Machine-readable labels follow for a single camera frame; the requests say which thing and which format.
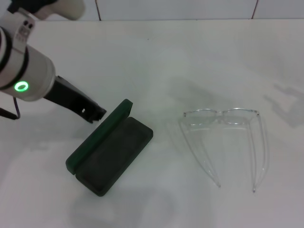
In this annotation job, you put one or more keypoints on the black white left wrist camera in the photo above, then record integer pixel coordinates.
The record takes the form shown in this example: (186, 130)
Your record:
(59, 8)

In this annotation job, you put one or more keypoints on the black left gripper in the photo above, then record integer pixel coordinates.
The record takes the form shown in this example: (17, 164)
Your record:
(69, 99)

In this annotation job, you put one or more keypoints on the green glasses case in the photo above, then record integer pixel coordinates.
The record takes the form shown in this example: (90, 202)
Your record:
(111, 152)

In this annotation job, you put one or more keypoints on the clear plastic glasses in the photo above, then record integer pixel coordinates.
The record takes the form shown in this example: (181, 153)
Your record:
(202, 118)

